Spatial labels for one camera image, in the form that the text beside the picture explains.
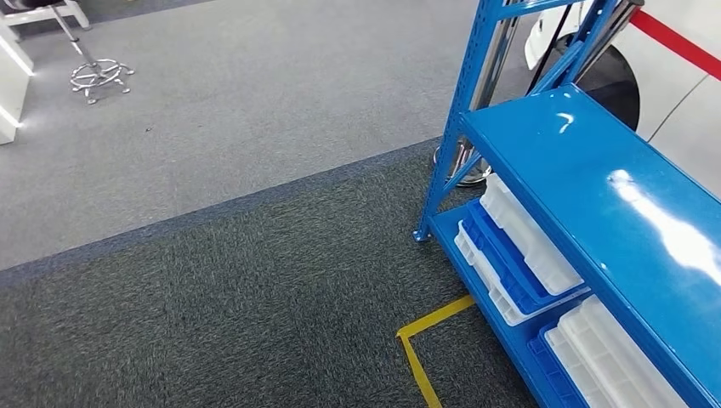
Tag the blue metal shelf rack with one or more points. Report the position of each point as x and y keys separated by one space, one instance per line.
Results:
x=563 y=169

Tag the yellow floor tape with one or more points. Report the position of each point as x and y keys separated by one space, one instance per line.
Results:
x=434 y=319

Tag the white plastic bin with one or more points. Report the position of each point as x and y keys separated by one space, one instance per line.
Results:
x=569 y=366
x=619 y=360
x=529 y=236
x=484 y=281

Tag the blue plastic bin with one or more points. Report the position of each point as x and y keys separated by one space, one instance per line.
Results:
x=507 y=270
x=555 y=383

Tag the thin black belt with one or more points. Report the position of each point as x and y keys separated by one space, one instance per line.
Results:
x=549 y=50

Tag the stool with chrome base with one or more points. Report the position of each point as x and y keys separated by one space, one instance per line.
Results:
x=98 y=73

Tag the grey metal bar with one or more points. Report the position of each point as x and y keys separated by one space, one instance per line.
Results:
x=614 y=31

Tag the white car with red stripe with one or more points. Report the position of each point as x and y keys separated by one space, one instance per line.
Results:
x=676 y=96

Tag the white cabinet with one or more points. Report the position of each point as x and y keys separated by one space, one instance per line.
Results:
x=11 y=84

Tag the chrome stanchion post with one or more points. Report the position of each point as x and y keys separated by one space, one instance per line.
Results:
x=495 y=56

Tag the white desk frame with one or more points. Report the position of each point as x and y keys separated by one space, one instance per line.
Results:
x=73 y=10

